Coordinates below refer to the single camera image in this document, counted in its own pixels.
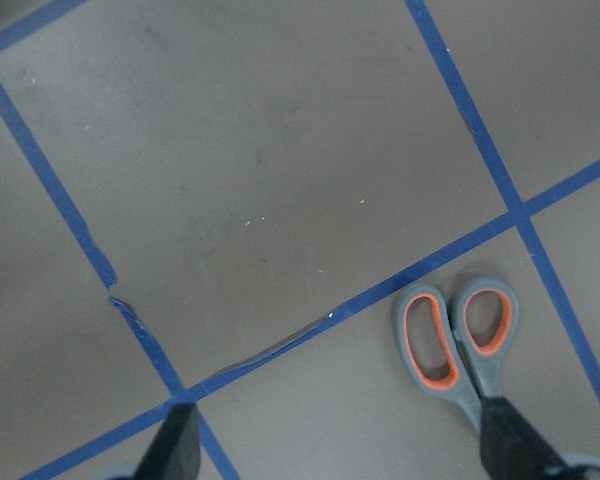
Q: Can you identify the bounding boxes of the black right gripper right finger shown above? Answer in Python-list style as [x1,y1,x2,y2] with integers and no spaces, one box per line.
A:
[480,397,573,480]

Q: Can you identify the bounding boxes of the grey orange scissors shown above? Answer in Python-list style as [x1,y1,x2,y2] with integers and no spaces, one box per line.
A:
[394,277,520,432]

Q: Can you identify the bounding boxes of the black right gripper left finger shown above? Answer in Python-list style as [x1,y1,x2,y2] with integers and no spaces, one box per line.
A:
[137,403,201,480]

